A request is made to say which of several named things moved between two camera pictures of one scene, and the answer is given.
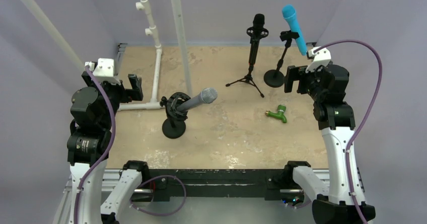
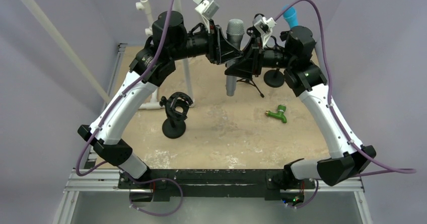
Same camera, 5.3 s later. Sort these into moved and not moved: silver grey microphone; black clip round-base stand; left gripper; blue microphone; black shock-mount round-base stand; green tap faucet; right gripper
Moved: silver grey microphone; right gripper; left gripper
Not moved: green tap faucet; blue microphone; black shock-mount round-base stand; black clip round-base stand
